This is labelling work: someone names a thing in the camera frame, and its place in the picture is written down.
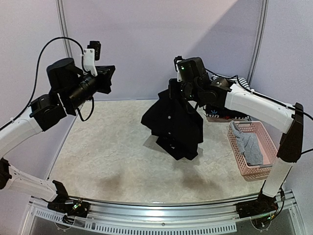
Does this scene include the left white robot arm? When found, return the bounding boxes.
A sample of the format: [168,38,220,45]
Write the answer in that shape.
[0,58,115,212]

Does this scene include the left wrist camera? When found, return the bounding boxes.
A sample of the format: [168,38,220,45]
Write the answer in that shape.
[82,41,101,76]

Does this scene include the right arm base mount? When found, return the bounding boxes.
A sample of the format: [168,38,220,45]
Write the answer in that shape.
[235,190,286,220]

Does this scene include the grey garment in basket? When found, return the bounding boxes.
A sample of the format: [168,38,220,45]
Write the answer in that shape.
[230,121,264,166]

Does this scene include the right aluminium corner post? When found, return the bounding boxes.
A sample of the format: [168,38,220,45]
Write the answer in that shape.
[247,0,269,85]

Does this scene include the pink plastic laundry basket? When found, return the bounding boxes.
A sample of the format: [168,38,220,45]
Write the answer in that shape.
[227,121,277,181]

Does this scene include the left aluminium corner post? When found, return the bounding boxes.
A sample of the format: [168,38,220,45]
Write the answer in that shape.
[55,0,76,58]

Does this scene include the aluminium front rail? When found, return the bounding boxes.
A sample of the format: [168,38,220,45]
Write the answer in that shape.
[21,195,300,235]

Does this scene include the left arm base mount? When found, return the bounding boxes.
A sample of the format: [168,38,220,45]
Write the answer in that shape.
[47,180,90,218]

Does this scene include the black white striped shirt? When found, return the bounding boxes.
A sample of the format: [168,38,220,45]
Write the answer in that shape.
[211,75,250,90]

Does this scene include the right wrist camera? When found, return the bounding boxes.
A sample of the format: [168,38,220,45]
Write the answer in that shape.
[173,56,184,83]

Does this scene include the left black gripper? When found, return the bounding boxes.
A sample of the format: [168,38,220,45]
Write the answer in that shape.
[65,65,116,111]

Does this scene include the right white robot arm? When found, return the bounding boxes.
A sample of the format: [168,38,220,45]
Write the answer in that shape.
[169,56,304,213]

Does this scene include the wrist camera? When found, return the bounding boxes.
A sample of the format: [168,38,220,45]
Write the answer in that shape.
[82,41,101,76]
[173,56,184,83]

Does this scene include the aluminium corner post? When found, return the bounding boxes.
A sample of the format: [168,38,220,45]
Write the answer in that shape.
[247,0,269,85]
[55,0,76,58]

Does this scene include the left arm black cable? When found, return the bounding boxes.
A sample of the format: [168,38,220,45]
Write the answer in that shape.
[0,36,96,130]

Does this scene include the black printed folded garment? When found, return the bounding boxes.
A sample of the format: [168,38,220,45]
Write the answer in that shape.
[204,105,249,120]

